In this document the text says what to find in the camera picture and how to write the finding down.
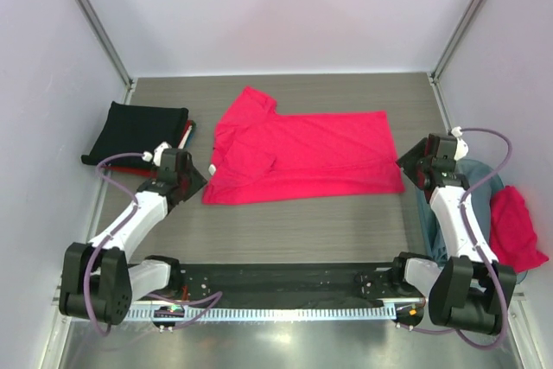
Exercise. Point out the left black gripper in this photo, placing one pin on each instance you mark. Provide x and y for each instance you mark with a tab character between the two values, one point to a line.
196	183

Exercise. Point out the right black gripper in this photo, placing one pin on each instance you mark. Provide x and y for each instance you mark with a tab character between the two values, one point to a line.
408	160

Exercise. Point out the white t shirt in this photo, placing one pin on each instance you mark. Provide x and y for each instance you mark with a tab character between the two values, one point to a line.
184	138

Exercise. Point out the pink t shirt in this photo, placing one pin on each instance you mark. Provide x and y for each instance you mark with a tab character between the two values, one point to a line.
513	238
260	155

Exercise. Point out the black t shirt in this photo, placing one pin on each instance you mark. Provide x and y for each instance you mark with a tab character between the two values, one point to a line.
136	129

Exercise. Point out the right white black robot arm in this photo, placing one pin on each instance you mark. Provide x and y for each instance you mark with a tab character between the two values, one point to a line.
472	291

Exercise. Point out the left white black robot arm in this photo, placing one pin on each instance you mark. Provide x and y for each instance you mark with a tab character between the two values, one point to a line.
97	281

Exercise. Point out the grey blue t shirt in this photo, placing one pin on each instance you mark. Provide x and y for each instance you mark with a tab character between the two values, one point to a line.
481	200

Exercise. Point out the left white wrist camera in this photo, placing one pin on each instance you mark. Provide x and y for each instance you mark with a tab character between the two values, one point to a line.
155	156

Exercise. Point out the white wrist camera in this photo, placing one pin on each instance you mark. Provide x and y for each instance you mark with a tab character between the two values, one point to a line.
155	156
461	147

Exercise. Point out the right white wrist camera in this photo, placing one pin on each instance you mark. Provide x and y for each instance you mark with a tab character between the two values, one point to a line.
461	147

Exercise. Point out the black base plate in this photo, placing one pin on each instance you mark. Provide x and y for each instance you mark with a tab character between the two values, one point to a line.
294	286

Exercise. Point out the slotted white cable duct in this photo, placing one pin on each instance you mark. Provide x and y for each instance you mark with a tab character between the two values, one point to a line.
159	313

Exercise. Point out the right aluminium frame post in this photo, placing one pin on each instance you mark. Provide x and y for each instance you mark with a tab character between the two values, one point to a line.
469	15

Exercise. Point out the aluminium frame post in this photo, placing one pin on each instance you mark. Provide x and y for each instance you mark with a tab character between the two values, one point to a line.
469	15
105	42

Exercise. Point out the left aluminium frame post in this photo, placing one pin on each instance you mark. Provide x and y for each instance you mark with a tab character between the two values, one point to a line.
105	42

